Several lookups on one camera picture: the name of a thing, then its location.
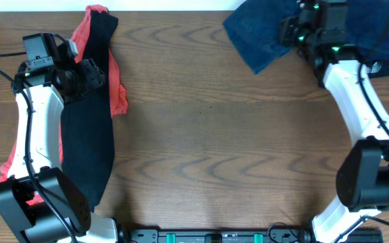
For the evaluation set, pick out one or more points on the folded navy shorts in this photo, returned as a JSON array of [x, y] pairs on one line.
[[367, 26]]

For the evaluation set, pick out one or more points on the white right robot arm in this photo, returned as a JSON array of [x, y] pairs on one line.
[[318, 32]]

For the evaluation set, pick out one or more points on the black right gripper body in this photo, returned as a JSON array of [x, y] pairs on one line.
[[296, 34]]

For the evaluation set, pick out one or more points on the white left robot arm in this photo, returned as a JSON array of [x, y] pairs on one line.
[[38, 201]]

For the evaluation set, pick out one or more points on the red t-shirt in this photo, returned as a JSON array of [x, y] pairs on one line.
[[117, 91]]

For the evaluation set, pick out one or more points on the dark blue shorts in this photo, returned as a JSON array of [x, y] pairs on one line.
[[254, 30]]

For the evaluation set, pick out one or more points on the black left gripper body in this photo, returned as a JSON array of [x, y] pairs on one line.
[[82, 80]]

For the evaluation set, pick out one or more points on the folded black garment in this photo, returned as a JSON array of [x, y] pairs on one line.
[[378, 68]]

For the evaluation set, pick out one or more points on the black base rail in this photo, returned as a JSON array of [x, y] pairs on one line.
[[277, 233]]

